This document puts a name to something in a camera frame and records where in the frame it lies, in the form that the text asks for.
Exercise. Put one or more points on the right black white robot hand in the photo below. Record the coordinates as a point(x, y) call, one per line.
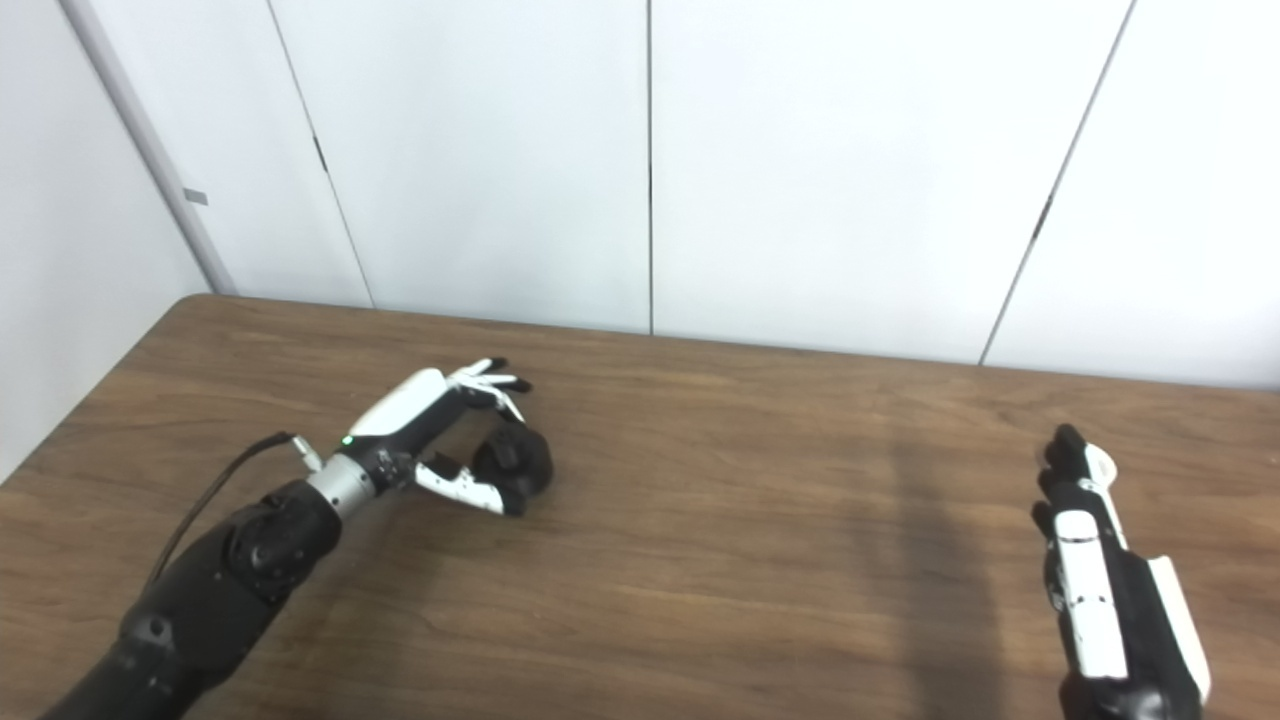
point(1100, 600)

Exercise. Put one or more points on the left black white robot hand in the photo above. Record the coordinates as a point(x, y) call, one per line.
point(405, 405)

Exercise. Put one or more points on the round black part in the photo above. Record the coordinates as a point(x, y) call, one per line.
point(520, 460)

